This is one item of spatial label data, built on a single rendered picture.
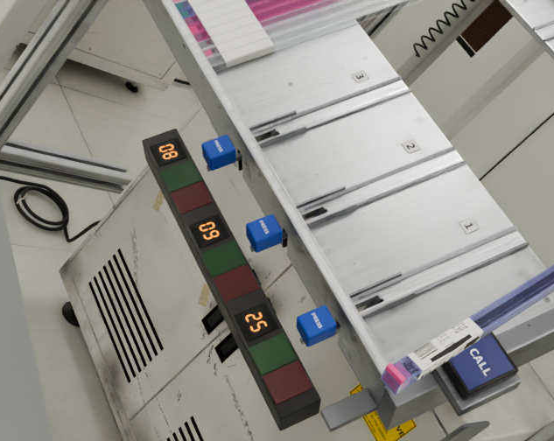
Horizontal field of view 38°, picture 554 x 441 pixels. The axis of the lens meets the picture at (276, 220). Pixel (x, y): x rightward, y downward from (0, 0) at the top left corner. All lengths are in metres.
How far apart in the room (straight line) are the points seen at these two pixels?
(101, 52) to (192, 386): 1.20
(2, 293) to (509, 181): 2.33
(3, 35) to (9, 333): 1.02
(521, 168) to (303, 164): 2.05
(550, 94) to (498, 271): 2.10
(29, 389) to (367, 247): 0.34
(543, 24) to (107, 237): 0.85
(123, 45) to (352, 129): 1.48
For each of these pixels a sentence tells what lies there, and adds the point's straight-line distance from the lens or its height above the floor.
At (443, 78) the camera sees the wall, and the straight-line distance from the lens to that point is 3.05.
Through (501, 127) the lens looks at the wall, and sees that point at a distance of 2.90.
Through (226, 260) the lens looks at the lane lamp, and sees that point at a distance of 0.77.
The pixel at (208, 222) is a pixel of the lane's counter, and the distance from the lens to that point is 0.80.
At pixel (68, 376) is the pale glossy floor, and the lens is 1.53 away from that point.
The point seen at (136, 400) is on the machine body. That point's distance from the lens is 1.40.
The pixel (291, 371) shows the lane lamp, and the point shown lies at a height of 0.66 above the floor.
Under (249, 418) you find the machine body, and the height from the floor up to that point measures 0.33.
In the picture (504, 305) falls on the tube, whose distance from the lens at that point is 0.57.
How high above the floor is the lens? 1.04
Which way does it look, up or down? 25 degrees down
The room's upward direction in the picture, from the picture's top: 45 degrees clockwise
